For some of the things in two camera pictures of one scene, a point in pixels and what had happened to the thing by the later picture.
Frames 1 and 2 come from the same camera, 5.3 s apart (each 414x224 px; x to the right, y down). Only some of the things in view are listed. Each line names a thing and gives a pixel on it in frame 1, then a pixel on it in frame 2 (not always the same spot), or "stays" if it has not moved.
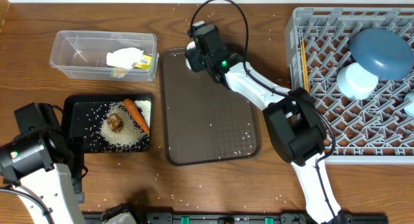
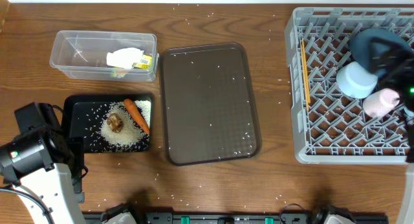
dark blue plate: [385, 53] stays
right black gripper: [196, 59] -> [400, 63]
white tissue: [124, 57] stays
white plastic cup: [191, 44] -> [378, 102]
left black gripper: [77, 144] stays
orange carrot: [137, 114] stays
